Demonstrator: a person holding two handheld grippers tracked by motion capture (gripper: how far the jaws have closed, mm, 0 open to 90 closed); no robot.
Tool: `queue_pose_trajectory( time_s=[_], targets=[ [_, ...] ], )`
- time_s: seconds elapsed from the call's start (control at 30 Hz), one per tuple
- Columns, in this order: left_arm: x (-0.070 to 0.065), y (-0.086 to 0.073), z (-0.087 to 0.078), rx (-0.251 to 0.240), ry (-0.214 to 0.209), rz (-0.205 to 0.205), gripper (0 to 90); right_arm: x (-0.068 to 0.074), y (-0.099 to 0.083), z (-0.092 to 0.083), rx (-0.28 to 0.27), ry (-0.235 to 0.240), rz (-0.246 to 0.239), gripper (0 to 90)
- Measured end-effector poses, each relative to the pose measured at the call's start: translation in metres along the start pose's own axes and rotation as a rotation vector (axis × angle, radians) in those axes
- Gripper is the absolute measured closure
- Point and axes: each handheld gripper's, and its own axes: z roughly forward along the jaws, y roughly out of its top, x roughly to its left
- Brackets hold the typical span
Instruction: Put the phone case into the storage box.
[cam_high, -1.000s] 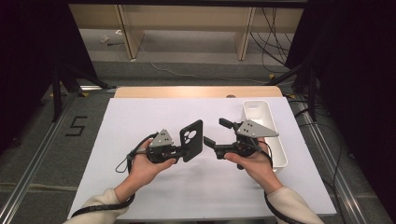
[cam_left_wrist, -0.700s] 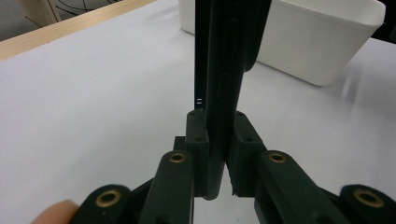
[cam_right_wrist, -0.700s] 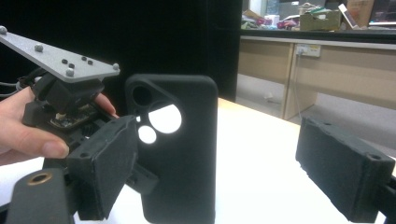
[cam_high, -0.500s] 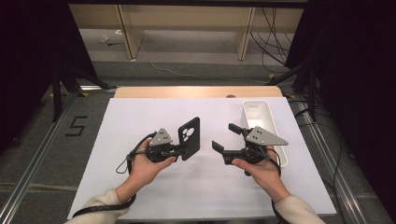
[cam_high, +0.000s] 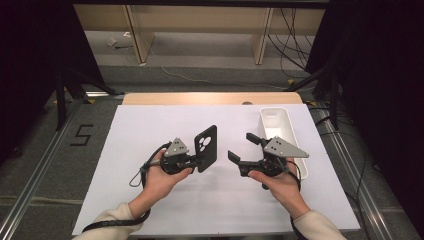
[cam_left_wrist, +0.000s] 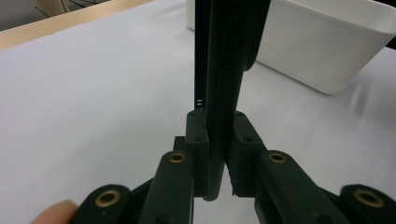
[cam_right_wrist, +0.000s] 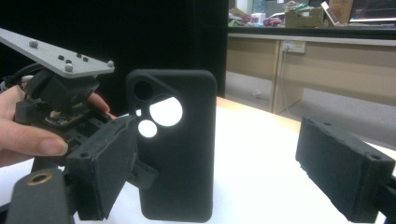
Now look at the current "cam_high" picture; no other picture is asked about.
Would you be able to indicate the black phone case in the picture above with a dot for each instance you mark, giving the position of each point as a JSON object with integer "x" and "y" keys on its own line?
{"x": 210, "y": 156}

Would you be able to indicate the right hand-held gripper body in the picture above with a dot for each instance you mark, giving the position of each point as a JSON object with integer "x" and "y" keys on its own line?
{"x": 283, "y": 149}

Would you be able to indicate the white plastic bin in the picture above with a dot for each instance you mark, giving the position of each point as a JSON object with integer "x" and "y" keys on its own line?
{"x": 276, "y": 121}

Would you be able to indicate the dark curtain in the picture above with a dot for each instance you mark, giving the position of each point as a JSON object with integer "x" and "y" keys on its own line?
{"x": 26, "y": 50}
{"x": 383, "y": 66}

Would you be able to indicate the yellow tape marker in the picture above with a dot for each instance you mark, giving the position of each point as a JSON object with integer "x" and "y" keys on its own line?
{"x": 291, "y": 81}
{"x": 312, "y": 103}
{"x": 90, "y": 101}

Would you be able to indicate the aluminium floor rail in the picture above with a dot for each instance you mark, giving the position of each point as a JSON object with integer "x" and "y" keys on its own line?
{"x": 31, "y": 180}
{"x": 358, "y": 185}

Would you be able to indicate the beige wooden desk frame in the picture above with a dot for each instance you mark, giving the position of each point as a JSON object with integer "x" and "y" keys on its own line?
{"x": 200, "y": 18}

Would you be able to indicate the light wooden table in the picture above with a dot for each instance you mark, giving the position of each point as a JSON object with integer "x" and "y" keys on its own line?
{"x": 200, "y": 98}

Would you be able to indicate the white scrap on floor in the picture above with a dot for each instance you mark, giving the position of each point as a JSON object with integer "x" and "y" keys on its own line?
{"x": 111, "y": 41}

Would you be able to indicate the person's left hand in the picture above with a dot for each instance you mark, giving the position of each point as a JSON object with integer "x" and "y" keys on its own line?
{"x": 160, "y": 183}

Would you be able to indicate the white table sheet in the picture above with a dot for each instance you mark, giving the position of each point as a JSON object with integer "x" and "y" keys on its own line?
{"x": 206, "y": 206}

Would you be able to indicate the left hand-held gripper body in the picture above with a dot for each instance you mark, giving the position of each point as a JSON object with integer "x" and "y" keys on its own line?
{"x": 176, "y": 150}

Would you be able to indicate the person's right hand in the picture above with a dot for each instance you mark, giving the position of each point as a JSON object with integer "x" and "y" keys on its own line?
{"x": 283, "y": 188}

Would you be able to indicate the black metal stand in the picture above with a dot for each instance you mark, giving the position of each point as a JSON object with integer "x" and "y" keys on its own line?
{"x": 60, "y": 100}
{"x": 334, "y": 100}

